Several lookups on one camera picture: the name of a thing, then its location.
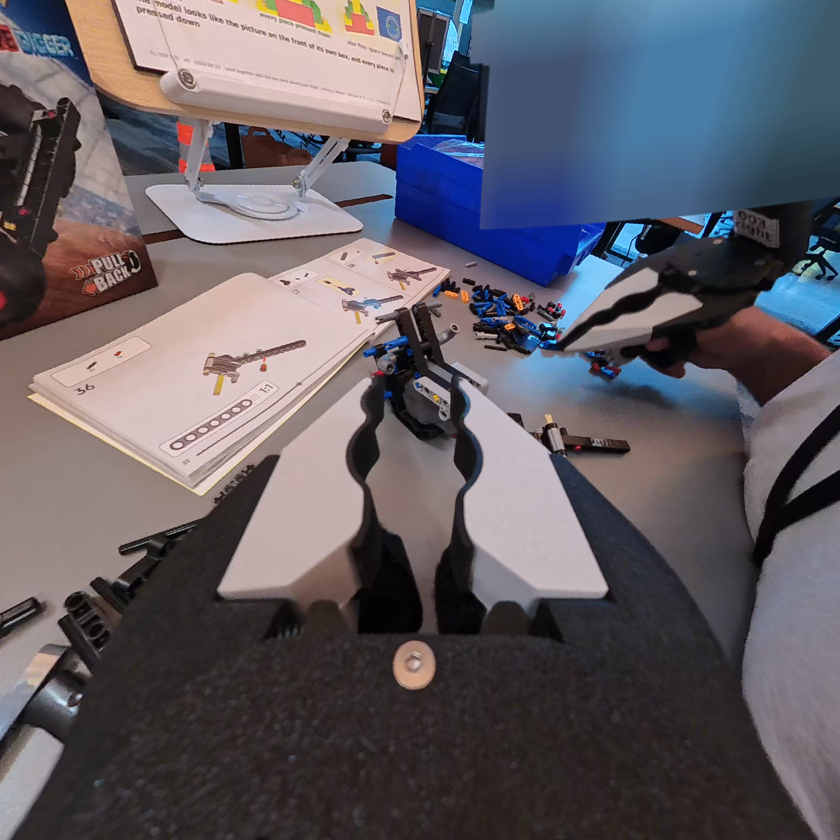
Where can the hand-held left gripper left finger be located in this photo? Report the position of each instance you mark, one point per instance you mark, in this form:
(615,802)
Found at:
(295,525)

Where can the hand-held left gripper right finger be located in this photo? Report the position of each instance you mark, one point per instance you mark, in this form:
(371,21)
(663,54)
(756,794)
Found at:
(531,525)

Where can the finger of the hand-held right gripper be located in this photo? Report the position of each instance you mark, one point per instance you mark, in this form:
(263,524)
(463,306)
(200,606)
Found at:
(656,321)
(630,298)

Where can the black lego beam assembly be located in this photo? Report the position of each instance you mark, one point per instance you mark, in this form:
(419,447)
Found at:
(590,445)

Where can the pile of small lego pieces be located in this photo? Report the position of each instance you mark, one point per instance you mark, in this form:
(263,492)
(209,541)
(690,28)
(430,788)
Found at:
(512,315)

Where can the pile of black lego beams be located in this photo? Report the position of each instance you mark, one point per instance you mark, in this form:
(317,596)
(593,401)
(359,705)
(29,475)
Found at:
(85,623)

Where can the person's right forearm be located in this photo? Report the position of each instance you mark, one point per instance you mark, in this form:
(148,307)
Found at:
(781,354)

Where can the grey lego chassis model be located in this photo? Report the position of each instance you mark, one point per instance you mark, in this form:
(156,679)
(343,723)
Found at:
(426,387)

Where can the open lego instruction booklet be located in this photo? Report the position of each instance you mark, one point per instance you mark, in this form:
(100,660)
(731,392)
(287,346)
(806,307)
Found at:
(197,367)

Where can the lego set box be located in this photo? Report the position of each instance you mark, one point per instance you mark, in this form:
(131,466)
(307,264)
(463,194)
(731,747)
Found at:
(65,197)

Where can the person's right hand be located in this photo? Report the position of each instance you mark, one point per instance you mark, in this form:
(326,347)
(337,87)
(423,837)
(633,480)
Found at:
(722,341)

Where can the blue plastic bin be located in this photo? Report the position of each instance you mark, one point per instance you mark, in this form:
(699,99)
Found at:
(446,197)

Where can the white tablet stand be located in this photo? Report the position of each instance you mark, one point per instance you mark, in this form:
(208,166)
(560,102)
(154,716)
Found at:
(262,210)

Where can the instruction sheet on wooden board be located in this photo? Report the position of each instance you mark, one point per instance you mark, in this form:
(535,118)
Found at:
(262,52)

